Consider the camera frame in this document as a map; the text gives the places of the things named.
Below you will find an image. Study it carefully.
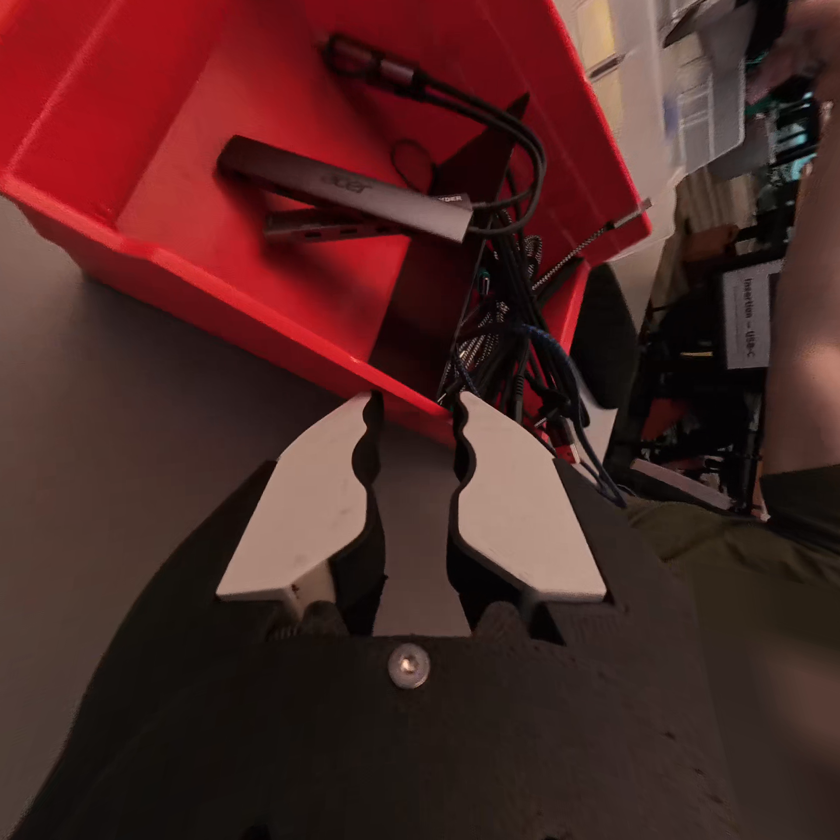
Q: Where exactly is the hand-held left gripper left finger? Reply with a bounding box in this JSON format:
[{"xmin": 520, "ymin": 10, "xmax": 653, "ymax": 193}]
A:
[{"xmin": 217, "ymin": 392, "xmax": 387, "ymax": 631}]

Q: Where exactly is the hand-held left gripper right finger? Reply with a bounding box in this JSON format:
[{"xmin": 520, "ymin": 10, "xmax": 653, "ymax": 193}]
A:
[{"xmin": 448, "ymin": 392, "xmax": 608, "ymax": 632}]

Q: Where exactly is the black white braided cable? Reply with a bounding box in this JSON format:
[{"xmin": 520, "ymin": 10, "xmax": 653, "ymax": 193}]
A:
[{"xmin": 453, "ymin": 197, "xmax": 654, "ymax": 395}]

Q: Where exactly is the red plastic bin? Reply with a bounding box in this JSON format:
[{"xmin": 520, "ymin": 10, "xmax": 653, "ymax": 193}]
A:
[{"xmin": 0, "ymin": 0, "xmax": 654, "ymax": 447}]

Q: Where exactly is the clear plastic bin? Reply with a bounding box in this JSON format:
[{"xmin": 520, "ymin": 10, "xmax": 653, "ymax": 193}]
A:
[{"xmin": 567, "ymin": 0, "xmax": 752, "ymax": 181}]

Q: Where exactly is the person's right forearm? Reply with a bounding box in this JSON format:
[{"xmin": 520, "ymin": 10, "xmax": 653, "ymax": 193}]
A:
[{"xmin": 748, "ymin": 0, "xmax": 840, "ymax": 476}]

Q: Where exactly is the dark bin divider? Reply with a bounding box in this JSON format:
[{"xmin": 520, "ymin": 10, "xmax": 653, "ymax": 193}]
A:
[{"xmin": 369, "ymin": 92, "xmax": 585, "ymax": 396}]

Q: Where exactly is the framed marker sign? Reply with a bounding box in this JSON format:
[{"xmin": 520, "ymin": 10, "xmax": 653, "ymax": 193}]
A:
[{"xmin": 718, "ymin": 259, "xmax": 786, "ymax": 373}]

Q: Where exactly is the red braided cable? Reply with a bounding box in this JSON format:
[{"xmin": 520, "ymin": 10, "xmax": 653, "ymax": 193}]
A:
[{"xmin": 535, "ymin": 412, "xmax": 584, "ymax": 466}]

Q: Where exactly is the dark blue braided cable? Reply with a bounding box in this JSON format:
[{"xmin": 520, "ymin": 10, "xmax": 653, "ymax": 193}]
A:
[{"xmin": 512, "ymin": 322, "xmax": 627, "ymax": 509}]

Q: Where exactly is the black cable with grey plugs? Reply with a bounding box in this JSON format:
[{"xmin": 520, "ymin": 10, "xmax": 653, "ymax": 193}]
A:
[{"xmin": 318, "ymin": 31, "xmax": 549, "ymax": 231}]

